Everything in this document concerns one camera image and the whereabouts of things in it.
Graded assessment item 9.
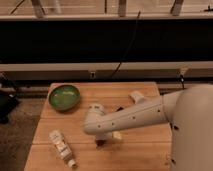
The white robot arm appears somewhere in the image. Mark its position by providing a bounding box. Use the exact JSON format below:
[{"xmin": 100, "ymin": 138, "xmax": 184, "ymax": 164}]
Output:
[{"xmin": 84, "ymin": 84, "xmax": 213, "ymax": 171}]

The white cylindrical object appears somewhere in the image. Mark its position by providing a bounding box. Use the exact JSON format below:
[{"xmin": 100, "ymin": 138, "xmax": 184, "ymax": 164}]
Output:
[{"xmin": 130, "ymin": 91, "xmax": 146, "ymax": 104}]

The white plastic bottle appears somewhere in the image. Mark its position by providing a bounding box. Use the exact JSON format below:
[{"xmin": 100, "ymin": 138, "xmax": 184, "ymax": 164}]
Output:
[{"xmin": 49, "ymin": 130, "xmax": 77, "ymax": 169}]

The green bowl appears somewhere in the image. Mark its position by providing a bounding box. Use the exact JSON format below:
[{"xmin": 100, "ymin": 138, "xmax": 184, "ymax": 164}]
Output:
[{"xmin": 48, "ymin": 84, "xmax": 80, "ymax": 111}]

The black object at left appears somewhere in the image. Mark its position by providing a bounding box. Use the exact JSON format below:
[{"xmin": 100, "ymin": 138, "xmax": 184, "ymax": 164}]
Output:
[{"xmin": 0, "ymin": 72, "xmax": 20, "ymax": 124}]

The wall power outlet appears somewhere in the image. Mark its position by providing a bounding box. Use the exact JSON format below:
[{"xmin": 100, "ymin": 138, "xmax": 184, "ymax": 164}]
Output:
[{"xmin": 89, "ymin": 71, "xmax": 96, "ymax": 79}]

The black hanging cable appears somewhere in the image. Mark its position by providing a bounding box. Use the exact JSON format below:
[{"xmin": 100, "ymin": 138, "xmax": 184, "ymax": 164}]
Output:
[{"xmin": 108, "ymin": 10, "xmax": 142, "ymax": 80}]

